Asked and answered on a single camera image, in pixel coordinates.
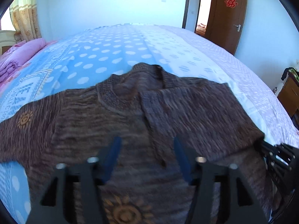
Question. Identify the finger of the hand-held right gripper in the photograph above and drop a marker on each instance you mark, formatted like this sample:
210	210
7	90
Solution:
280	163

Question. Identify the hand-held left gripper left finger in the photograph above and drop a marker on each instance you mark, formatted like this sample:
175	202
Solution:
112	158

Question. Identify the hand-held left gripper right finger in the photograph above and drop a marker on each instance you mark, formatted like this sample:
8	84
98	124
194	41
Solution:
183	161

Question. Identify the brown knitted sweater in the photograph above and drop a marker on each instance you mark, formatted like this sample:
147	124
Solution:
93	121

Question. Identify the wooden cabinet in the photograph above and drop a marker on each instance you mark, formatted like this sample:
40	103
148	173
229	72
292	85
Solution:
288	95

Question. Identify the black item on cabinet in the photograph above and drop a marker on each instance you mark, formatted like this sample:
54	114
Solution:
285	72

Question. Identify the blue polka dot bed sheet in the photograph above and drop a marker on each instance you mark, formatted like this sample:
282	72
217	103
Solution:
105	58

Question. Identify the brown wooden furniture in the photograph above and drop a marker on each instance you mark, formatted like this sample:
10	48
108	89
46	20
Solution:
201	29

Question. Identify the pink folded quilt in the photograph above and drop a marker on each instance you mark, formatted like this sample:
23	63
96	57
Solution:
23	53

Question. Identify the brown wooden door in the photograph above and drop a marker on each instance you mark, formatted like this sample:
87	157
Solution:
224	18

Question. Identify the cream headboard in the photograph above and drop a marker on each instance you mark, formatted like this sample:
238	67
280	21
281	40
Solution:
7	39

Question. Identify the beige patterned curtain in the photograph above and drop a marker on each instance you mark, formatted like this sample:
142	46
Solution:
25	21

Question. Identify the red paper door decoration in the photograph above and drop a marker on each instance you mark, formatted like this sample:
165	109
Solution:
231	1

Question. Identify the dark door frame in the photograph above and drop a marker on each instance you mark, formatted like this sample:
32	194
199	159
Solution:
186	4

